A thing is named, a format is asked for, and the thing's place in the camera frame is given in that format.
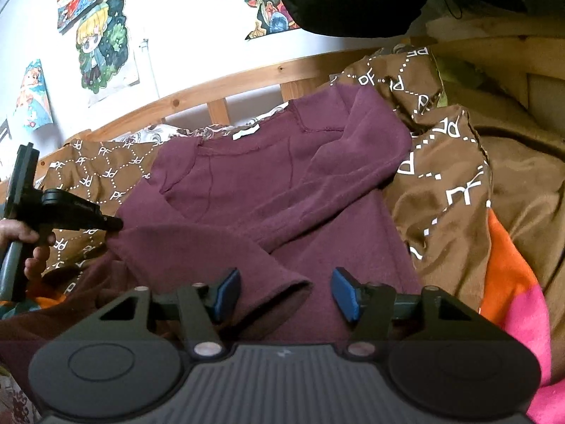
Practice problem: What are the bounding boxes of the tan blanket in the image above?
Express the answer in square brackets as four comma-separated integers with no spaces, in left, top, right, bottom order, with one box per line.
[430,35,565,323]

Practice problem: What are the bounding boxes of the wall poster with blond figure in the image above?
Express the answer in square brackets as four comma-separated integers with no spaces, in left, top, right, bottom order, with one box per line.
[74,0,141,107]

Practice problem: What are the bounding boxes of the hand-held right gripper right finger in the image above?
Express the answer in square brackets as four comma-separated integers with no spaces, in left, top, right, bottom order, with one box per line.
[331,266,486,360]

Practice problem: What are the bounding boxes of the person's left hand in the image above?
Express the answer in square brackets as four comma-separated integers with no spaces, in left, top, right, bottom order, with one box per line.
[0,221,56,284]

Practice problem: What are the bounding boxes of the small wall poster blue figure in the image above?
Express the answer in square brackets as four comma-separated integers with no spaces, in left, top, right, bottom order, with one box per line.
[15,59,54,131]

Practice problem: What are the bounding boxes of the wooden bed frame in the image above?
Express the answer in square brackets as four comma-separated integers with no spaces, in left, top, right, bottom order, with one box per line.
[62,9,565,142]

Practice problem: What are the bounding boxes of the green cloth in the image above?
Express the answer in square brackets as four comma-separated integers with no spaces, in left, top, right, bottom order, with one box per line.
[436,57,487,94]

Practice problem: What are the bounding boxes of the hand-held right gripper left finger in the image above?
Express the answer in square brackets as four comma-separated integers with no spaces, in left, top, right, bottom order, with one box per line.
[98,267,243,360]

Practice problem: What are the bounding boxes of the floral bed sheet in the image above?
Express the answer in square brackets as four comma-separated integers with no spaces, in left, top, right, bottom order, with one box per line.
[132,101,293,143]

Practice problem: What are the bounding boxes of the brown printed blanket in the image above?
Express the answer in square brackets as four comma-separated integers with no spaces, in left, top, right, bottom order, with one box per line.
[37,44,493,315]

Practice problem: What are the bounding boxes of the maroon sweater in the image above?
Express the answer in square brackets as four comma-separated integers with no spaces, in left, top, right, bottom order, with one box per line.
[0,84,425,402]

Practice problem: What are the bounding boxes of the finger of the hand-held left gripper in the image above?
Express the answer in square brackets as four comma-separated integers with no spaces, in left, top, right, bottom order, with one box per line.
[73,201,125,233]

